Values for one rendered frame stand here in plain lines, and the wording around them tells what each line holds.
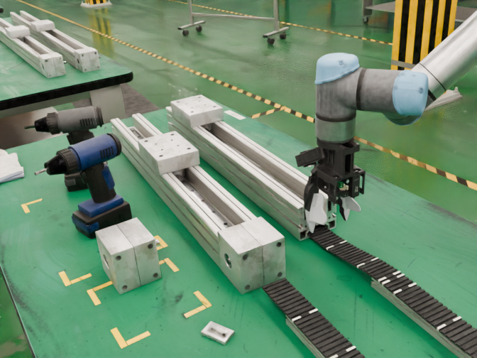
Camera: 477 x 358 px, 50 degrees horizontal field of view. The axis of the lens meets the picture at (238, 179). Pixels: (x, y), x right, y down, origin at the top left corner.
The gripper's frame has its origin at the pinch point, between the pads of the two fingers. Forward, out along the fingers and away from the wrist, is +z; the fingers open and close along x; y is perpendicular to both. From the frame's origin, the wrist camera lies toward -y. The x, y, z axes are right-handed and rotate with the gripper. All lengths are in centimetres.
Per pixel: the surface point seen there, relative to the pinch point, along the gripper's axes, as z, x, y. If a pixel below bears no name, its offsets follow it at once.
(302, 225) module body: 1.8, -3.9, -3.6
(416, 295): 2.0, 0.1, 25.8
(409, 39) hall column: 34, 236, -217
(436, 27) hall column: 25, 248, -203
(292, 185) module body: -0.4, 2.2, -17.0
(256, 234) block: -4.2, -18.1, 2.1
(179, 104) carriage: -7, -4, -71
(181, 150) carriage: -7.0, -17.4, -37.4
